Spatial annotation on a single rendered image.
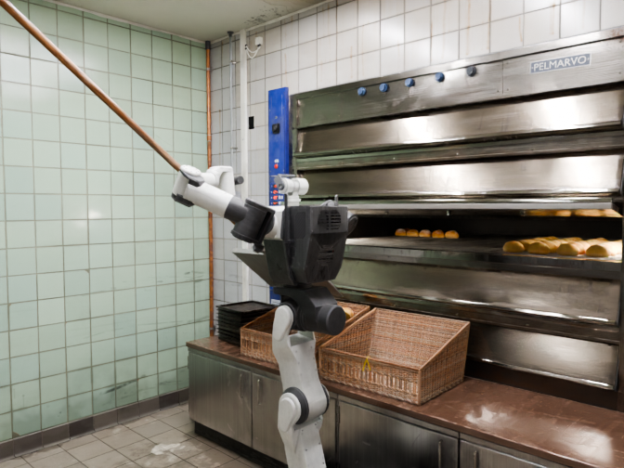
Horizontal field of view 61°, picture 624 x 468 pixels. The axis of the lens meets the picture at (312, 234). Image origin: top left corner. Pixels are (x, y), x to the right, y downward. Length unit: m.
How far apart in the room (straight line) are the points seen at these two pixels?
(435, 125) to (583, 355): 1.24
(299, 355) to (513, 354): 1.02
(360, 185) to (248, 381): 1.23
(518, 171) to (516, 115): 0.25
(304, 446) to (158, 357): 1.89
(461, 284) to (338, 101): 1.27
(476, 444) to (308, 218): 1.05
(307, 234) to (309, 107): 1.52
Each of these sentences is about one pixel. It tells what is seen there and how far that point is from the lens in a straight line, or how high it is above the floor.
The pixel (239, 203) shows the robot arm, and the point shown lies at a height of 1.41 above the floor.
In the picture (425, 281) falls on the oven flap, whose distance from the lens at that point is 2.77.
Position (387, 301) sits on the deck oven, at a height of 0.89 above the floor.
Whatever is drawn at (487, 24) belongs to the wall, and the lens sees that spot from 2.73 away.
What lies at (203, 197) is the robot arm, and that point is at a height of 1.44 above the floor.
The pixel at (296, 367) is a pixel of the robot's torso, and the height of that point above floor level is 0.78.
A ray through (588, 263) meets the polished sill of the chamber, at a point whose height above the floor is 1.17.
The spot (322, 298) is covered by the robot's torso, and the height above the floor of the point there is 1.05.
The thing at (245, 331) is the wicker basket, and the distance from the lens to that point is 2.98.
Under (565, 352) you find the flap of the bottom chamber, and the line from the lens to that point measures 2.56.
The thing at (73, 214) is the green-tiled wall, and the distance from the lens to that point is 3.50.
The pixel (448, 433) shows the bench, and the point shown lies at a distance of 2.24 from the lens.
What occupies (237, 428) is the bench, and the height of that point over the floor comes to 0.18.
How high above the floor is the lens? 1.40
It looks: 3 degrees down
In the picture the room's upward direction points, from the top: straight up
